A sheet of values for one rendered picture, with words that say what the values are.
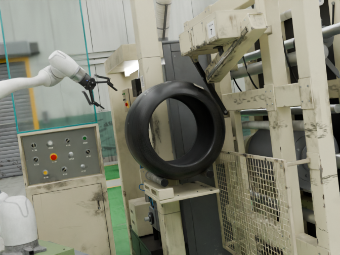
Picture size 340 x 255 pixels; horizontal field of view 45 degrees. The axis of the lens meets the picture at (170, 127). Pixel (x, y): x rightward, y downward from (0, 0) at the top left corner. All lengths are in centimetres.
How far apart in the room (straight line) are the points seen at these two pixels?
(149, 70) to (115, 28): 913
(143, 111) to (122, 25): 962
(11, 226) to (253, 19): 155
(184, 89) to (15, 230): 114
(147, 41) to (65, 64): 60
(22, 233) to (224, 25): 143
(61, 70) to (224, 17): 94
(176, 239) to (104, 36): 936
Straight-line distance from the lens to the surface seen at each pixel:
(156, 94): 226
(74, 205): 298
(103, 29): 1173
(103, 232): 305
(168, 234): 277
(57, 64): 236
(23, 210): 208
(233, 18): 222
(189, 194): 238
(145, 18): 271
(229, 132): 276
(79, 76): 238
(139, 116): 224
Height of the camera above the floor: 132
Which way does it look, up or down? 3 degrees down
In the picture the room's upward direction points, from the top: 7 degrees counter-clockwise
